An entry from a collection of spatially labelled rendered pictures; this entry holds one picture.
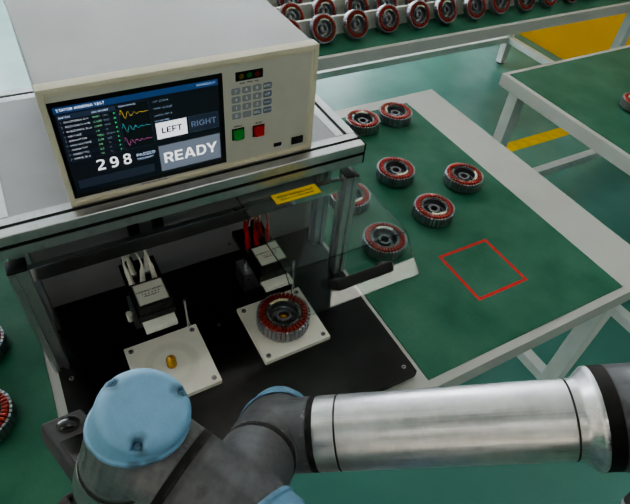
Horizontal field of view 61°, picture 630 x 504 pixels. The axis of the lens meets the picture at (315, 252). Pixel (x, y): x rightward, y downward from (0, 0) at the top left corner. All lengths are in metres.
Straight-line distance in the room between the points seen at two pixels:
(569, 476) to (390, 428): 1.58
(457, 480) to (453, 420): 1.40
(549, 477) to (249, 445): 1.63
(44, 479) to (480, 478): 1.34
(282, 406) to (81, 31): 0.68
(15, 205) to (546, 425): 0.81
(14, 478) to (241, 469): 0.70
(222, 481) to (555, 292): 1.12
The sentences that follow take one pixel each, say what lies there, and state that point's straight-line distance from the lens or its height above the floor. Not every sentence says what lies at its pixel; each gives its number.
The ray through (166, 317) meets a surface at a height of 0.88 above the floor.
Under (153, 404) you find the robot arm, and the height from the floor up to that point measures 1.32.
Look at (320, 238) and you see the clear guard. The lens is 0.93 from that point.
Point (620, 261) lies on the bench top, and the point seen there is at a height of 0.75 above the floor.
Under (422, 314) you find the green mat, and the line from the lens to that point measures 1.26.
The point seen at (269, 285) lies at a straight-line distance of 1.09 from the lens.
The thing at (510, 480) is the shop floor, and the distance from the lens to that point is 1.99.
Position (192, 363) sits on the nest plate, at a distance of 1.11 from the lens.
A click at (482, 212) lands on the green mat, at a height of 0.75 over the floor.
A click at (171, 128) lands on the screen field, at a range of 0.91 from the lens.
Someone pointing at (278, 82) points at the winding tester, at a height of 1.26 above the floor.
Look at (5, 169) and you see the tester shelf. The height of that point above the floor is 1.11.
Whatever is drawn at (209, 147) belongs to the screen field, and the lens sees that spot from 0.95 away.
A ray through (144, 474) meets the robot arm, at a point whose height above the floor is 1.29.
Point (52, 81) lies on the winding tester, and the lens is 0.85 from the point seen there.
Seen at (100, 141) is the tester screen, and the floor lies 1.22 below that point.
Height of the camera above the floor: 1.71
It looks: 45 degrees down
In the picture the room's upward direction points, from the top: 6 degrees clockwise
